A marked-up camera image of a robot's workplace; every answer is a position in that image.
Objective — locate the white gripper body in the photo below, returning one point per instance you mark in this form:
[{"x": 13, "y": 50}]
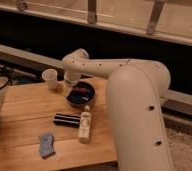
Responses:
[{"x": 71, "y": 79}]

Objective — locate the white plastic bottle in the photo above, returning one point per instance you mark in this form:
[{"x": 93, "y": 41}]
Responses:
[{"x": 84, "y": 126}]

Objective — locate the black striped rectangular box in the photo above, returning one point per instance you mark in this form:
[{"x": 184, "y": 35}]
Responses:
[{"x": 66, "y": 120}]

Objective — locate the dark ceramic bowl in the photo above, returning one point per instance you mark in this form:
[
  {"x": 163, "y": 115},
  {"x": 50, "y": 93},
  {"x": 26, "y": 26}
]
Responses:
[{"x": 81, "y": 99}]

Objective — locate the white plastic cup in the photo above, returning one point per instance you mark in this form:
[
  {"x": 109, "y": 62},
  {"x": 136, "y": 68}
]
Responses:
[{"x": 50, "y": 78}]

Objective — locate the metal window rail frame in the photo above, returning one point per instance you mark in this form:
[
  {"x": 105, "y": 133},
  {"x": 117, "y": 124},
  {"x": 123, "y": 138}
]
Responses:
[{"x": 167, "y": 20}]

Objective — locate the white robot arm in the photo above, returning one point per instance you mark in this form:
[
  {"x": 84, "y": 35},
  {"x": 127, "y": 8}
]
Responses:
[{"x": 134, "y": 90}]

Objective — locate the red pepper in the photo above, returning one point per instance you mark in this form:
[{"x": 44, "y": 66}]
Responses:
[{"x": 80, "y": 90}]

